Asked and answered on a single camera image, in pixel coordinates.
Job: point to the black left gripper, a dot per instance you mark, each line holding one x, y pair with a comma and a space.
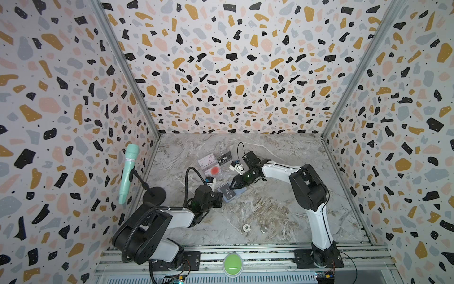
220, 199

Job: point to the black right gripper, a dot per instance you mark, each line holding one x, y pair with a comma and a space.
239, 181

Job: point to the black VIP credit card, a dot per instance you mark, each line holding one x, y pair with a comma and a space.
227, 193

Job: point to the red circle credit card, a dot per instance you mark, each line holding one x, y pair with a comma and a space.
215, 170

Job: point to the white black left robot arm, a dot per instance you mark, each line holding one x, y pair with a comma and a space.
141, 237

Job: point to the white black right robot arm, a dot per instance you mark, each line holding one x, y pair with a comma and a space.
310, 193

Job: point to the clear acrylic card box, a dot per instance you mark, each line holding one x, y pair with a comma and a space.
211, 160

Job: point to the black microphone stand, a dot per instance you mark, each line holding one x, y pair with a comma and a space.
155, 195

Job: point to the green push button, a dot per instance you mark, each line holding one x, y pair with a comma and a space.
232, 265

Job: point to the mint green microphone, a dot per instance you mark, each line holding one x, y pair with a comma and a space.
131, 155

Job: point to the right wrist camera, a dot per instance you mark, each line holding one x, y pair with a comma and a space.
237, 167

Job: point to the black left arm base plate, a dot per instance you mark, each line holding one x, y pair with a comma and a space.
186, 261

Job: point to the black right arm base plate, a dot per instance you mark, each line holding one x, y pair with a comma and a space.
317, 259

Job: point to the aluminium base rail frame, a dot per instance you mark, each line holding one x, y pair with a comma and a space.
263, 264

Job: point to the aluminium left corner post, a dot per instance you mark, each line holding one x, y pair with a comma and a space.
102, 18

